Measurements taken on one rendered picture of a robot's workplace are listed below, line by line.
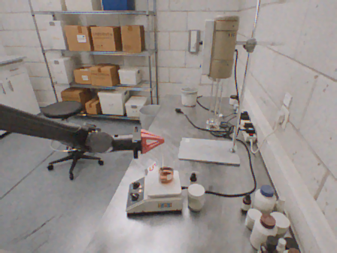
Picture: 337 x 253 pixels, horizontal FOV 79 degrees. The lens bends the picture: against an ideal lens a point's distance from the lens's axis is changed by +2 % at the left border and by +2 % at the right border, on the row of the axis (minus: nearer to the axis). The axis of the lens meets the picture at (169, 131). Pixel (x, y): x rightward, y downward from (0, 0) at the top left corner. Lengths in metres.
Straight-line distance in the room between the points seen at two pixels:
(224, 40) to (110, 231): 0.78
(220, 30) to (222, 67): 0.13
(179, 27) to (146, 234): 2.58
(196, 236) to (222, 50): 0.66
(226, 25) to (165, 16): 2.15
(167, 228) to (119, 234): 0.15
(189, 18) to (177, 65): 0.59
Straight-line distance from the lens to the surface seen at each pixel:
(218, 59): 0.86
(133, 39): 2.70
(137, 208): 0.75
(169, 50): 2.98
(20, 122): 0.49
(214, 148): 1.09
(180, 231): 0.74
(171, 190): 0.73
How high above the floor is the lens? 1.36
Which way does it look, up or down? 29 degrees down
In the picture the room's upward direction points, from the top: straight up
